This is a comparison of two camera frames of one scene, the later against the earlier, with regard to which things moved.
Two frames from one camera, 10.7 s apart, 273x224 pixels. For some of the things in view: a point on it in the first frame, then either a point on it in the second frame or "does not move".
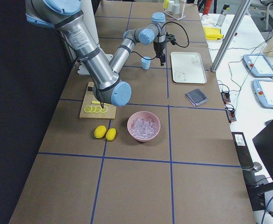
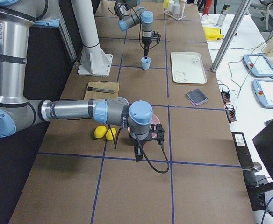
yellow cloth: (213, 33) does not move
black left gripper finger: (161, 59) to (136, 152)
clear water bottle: (222, 15) does not move
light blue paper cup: (146, 63) does not move
